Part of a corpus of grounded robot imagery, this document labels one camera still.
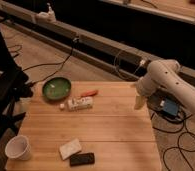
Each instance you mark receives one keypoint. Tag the red pepper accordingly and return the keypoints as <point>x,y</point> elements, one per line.
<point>89,93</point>

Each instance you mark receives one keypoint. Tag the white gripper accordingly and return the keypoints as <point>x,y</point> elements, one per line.
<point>145,86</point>

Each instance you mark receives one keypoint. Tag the blue box on floor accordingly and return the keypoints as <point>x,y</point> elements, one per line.
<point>169,107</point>

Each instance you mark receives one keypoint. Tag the white object on rail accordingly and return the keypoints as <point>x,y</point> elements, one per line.
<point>49,15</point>

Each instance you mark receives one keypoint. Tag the white rectangular box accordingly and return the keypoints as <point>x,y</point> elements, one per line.
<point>80,103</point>

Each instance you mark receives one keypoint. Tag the long metal rail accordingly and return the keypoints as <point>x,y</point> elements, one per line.
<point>107,30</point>

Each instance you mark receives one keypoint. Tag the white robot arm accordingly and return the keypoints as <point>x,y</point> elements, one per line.
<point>165,73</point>

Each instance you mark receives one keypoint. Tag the black chair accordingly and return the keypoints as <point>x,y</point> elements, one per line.
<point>13,87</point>

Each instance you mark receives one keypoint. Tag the white sponge block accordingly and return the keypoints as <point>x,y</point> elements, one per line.
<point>70,148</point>

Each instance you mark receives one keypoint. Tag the black rectangular block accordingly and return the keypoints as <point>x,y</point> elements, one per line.
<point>82,159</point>

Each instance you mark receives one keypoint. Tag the white paper cup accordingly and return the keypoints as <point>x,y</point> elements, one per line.
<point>18,148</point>

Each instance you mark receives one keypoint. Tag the green ceramic bowl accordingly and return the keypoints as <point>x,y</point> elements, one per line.
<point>56,89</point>

